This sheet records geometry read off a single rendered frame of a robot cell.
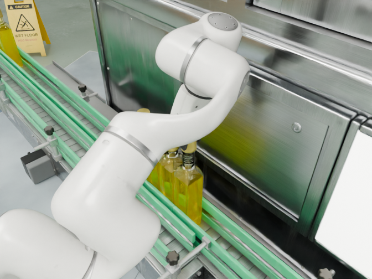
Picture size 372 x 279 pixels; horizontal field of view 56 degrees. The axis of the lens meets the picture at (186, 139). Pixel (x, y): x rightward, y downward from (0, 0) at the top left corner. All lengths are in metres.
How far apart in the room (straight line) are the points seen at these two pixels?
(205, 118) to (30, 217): 0.26
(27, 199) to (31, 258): 0.83
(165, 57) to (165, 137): 0.13
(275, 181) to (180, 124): 0.43
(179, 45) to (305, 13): 0.27
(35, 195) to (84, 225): 0.91
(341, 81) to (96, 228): 0.45
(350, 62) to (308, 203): 0.32
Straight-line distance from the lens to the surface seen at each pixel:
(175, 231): 0.93
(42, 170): 1.33
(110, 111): 1.41
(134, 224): 0.45
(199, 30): 0.55
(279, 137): 0.76
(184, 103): 0.64
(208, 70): 0.49
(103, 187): 0.43
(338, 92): 0.65
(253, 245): 0.87
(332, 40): 0.65
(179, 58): 0.51
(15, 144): 1.58
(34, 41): 4.09
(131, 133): 0.44
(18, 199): 1.34
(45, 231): 0.51
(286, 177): 0.81
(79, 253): 0.52
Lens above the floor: 1.67
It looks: 39 degrees down
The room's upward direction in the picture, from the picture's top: straight up
